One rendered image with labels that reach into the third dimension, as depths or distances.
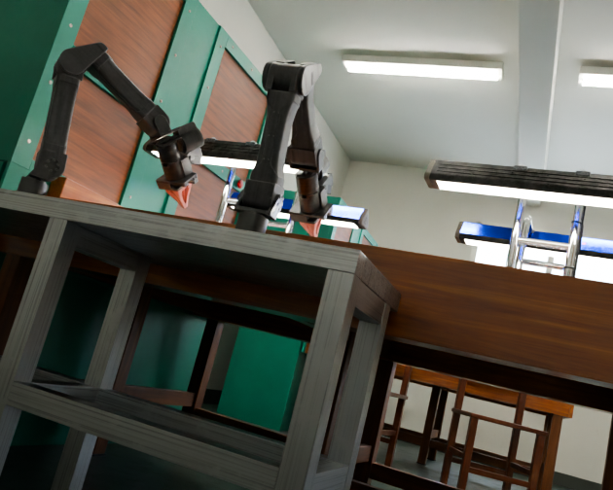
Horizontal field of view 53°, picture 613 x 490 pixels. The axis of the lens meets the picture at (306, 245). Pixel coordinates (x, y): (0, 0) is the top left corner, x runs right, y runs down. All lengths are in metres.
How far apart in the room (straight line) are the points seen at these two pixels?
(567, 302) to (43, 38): 1.68
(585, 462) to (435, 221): 2.82
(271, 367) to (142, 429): 3.56
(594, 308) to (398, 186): 6.03
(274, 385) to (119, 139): 2.70
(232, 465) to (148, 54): 1.76
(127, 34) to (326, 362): 1.68
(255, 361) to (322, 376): 3.72
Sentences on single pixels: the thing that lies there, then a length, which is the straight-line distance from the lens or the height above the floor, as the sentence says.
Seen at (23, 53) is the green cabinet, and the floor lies 1.19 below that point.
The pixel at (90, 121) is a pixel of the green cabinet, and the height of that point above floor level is 1.09.
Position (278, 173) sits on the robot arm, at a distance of 1.28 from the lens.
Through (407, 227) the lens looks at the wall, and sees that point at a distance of 7.03.
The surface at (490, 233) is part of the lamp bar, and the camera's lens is 2.22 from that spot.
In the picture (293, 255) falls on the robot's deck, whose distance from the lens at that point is 1.00.
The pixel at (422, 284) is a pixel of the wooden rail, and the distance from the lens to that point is 1.31.
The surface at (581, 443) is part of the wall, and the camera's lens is 6.65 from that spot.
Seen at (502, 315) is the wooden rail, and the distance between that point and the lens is 1.27.
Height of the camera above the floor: 0.47
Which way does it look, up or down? 11 degrees up
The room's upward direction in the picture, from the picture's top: 14 degrees clockwise
